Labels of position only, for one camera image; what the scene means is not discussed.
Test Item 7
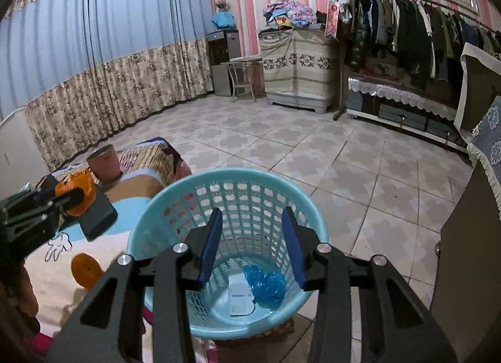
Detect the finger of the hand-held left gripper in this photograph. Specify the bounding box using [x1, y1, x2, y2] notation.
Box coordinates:
[35, 187, 88, 215]

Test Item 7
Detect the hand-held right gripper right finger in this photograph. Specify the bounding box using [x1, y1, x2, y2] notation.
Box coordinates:
[281, 206, 458, 363]

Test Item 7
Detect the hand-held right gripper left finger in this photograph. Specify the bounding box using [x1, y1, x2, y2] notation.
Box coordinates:
[45, 207, 224, 363]

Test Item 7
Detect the orange snack packet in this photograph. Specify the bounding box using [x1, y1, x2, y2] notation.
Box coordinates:
[55, 173, 96, 217]

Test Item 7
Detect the light blue plastic basket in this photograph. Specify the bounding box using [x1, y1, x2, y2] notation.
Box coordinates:
[127, 168, 329, 339]

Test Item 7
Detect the person's left forearm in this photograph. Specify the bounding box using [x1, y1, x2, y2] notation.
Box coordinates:
[0, 257, 40, 338]

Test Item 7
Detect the blue plastic bag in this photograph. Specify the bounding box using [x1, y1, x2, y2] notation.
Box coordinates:
[243, 264, 287, 309]

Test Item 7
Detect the pink metal-lined cup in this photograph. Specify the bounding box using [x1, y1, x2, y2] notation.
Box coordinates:
[87, 145, 121, 184]

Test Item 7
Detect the white paper packet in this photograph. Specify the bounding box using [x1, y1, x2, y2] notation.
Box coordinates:
[228, 275, 257, 317]

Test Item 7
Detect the printed cartoon blanket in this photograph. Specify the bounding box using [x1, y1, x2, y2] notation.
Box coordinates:
[23, 137, 220, 363]

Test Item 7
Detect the orange tape roll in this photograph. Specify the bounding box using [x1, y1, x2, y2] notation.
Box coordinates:
[71, 253, 106, 289]

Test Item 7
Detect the low cabinet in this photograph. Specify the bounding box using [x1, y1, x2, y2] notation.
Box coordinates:
[346, 73, 470, 152]

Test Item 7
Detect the blue and floral curtain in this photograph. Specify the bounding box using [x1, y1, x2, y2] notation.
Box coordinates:
[0, 0, 214, 172]

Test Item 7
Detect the brown wooden cabinet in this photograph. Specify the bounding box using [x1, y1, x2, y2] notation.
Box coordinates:
[431, 163, 501, 363]

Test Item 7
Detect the grey water dispenser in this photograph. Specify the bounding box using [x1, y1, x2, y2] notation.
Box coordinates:
[207, 29, 240, 97]

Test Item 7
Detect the cloth-covered cabinet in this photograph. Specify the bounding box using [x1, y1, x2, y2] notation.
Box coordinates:
[259, 28, 340, 114]

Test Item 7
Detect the white lace cloth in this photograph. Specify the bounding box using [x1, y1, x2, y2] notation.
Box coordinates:
[348, 76, 458, 121]

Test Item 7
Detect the small metal table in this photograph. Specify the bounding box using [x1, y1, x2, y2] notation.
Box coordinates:
[221, 57, 263, 102]

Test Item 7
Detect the blue patterned fringed cloth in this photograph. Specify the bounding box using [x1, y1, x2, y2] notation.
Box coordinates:
[467, 96, 501, 226]

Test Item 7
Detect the blue wrapped plant pot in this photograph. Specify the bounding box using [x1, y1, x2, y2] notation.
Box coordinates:
[211, 2, 235, 31]

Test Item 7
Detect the pink hanging packet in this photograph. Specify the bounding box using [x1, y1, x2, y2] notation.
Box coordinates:
[325, 1, 339, 39]

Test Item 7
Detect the pile of folded clothes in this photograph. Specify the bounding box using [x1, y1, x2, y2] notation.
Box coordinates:
[263, 0, 318, 29]

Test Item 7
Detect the row of hanging clothes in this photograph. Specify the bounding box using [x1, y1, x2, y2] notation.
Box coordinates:
[344, 0, 501, 82]

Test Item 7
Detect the cloth-covered television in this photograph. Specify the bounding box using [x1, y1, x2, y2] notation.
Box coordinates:
[454, 43, 501, 134]

